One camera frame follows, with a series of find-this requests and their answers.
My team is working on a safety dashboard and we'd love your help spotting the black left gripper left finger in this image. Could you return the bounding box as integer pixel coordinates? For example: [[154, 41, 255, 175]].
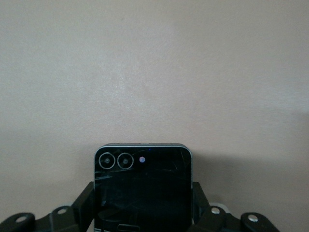
[[0, 181, 95, 232]]

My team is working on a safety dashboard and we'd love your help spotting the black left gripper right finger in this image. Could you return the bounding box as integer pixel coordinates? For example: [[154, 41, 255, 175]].
[[190, 181, 282, 232]]

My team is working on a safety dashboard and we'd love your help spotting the black flip phone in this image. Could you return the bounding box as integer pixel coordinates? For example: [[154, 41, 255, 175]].
[[93, 143, 194, 232]]

